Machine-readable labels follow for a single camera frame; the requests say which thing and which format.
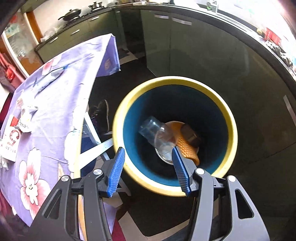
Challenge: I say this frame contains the brown woven snack wrapper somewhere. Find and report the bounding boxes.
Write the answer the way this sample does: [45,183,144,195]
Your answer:
[166,121,200,166]

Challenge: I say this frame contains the clear plastic bottle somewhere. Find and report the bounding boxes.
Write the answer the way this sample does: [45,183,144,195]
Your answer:
[138,116,176,155]

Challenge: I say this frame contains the white red milk carton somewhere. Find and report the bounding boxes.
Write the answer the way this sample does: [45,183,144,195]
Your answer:
[2,114,22,162]

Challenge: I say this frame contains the yellow blue trash bin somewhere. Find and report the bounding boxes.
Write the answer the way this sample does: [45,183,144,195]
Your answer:
[112,76,238,197]

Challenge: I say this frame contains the purple floral tablecloth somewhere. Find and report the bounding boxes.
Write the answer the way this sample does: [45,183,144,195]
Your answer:
[1,34,120,225]

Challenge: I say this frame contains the dark base cabinets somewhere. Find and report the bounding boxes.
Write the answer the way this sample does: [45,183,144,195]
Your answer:
[117,5,295,163]

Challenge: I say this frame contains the green drawer cabinets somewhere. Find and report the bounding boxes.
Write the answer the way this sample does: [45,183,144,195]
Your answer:
[35,10,118,63]

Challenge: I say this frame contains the black wok on stove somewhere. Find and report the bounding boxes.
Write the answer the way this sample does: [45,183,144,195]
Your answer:
[58,9,81,21]

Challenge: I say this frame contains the steel pot on stove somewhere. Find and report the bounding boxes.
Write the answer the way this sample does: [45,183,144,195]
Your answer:
[88,1,104,11]

